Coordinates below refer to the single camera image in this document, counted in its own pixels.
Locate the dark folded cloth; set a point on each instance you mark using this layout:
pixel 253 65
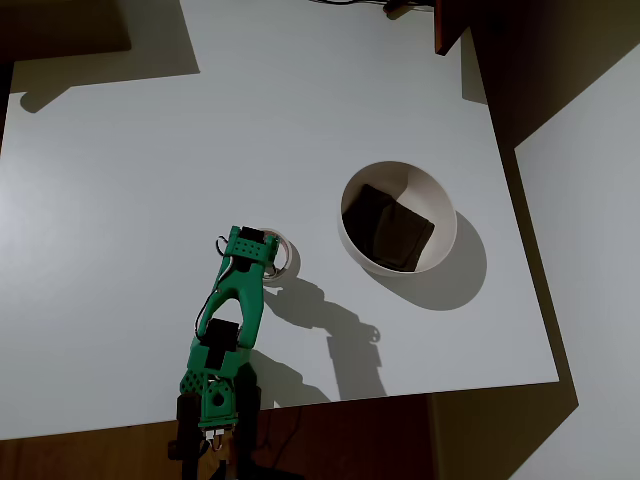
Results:
pixel 390 231

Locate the white masking tape roll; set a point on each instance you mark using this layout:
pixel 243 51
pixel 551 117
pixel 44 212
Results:
pixel 288 260

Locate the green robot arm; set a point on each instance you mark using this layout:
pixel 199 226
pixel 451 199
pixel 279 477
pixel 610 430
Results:
pixel 250 296

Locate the brown wooden board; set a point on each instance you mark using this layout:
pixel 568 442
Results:
pixel 445 25

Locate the white round bowl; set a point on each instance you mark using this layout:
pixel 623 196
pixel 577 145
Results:
pixel 436 200

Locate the dark furniture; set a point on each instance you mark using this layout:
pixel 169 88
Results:
pixel 60 25

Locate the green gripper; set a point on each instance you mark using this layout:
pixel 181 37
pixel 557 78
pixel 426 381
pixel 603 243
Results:
pixel 274 243

